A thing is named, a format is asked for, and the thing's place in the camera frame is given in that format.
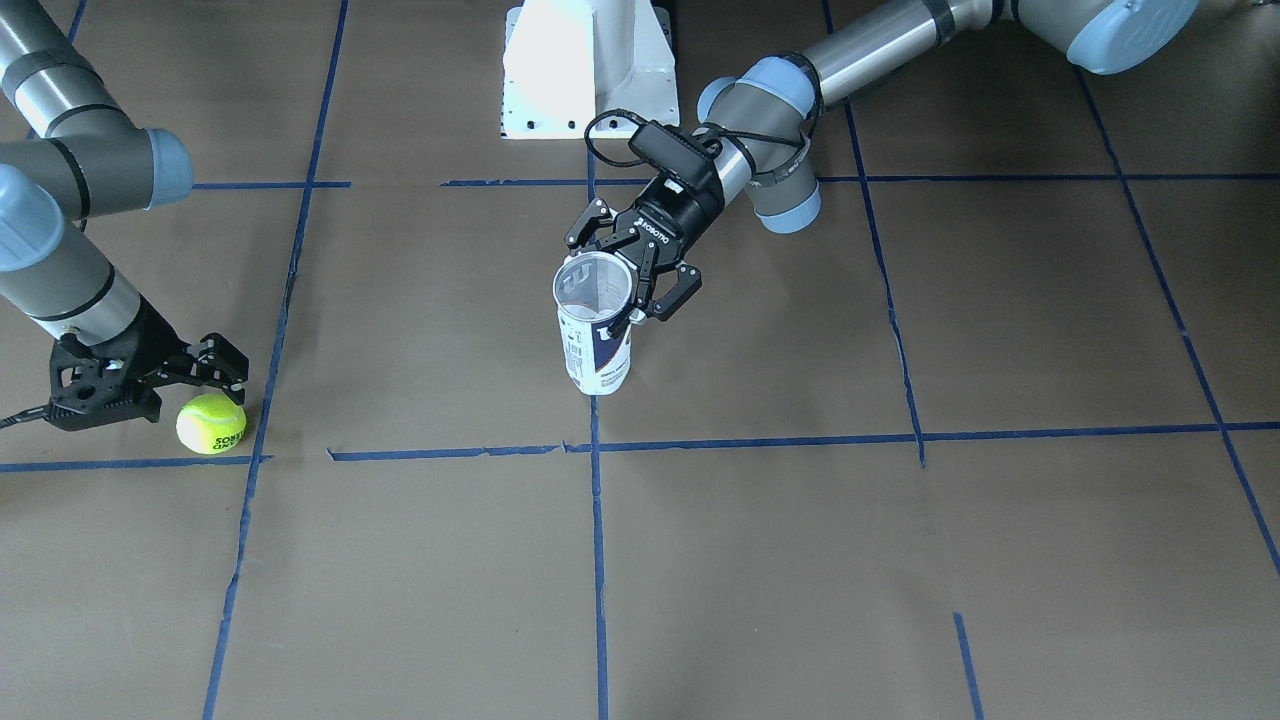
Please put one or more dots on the yellow tennis ball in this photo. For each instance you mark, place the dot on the yellow tennis ball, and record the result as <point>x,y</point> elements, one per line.
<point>210,424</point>

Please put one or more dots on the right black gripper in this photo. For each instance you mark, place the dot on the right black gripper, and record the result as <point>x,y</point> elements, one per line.
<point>160,351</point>

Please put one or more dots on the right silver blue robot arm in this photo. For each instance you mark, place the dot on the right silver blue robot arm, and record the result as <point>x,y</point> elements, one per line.
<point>88,159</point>

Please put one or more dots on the clear tennis ball can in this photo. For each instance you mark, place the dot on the clear tennis ball can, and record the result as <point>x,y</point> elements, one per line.
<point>593,291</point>

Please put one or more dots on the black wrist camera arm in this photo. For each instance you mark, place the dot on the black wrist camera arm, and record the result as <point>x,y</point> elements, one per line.
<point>94,386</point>
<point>677,156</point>

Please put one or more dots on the white pedestal column with base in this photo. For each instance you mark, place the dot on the white pedestal column with base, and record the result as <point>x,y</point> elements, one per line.
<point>565,62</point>

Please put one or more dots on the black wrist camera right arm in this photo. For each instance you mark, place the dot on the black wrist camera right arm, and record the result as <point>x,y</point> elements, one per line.
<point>94,386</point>

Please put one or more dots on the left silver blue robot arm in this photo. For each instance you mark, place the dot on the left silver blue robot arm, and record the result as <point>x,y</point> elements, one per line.
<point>754,134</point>

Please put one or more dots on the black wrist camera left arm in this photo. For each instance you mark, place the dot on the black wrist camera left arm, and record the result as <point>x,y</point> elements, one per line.
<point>677,156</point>

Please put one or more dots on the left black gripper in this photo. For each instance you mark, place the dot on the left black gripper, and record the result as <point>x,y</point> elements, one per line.
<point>682,215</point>

